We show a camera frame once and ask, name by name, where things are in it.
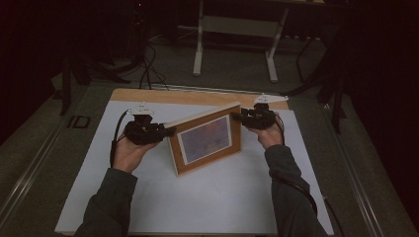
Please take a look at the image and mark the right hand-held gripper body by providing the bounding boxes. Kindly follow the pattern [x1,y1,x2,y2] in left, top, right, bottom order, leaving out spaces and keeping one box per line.
[246,93,290,130]

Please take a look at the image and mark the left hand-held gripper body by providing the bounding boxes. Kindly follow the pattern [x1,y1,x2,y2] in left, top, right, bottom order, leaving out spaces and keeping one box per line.
[124,103,163,146]

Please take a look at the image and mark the wooden photo frame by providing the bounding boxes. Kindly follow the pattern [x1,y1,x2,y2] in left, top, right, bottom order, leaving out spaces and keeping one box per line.
[163,101,243,178]

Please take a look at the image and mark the person's right hand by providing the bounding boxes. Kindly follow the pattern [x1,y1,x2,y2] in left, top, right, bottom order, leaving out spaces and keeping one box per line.
[246,113,286,151]

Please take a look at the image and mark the person's left hand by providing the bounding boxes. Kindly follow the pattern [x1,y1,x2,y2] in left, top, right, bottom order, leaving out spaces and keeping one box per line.
[112,130,160,175]

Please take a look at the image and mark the black metal stand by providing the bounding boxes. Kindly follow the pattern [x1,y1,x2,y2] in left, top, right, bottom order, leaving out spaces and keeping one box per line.
[58,45,131,117]
[280,28,350,135]

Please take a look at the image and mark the white table mat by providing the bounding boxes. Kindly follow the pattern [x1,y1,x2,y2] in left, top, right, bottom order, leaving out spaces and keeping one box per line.
[53,100,335,236]

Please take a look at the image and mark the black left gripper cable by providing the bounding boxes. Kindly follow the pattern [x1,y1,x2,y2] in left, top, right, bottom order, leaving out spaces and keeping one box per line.
[109,110,130,169]

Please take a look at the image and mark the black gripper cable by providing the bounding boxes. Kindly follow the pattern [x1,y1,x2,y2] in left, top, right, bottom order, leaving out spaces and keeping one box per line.
[269,113,346,237]
[109,110,130,169]

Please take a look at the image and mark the black floor cables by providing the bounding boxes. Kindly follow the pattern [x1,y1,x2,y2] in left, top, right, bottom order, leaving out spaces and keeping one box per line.
[138,41,171,91]

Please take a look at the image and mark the black rectangular floor bracket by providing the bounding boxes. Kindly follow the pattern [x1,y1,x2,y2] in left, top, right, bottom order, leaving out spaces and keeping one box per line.
[66,115,92,129]

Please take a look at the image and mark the white metal desk frame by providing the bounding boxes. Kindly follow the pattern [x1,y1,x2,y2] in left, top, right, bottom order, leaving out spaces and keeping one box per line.
[177,0,291,84]

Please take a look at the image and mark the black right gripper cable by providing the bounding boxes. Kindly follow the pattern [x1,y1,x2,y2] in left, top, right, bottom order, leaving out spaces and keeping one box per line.
[269,113,346,237]

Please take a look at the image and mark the metal floor rail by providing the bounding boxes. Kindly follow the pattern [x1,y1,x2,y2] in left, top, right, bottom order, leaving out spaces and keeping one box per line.
[319,102,387,237]
[0,110,73,226]

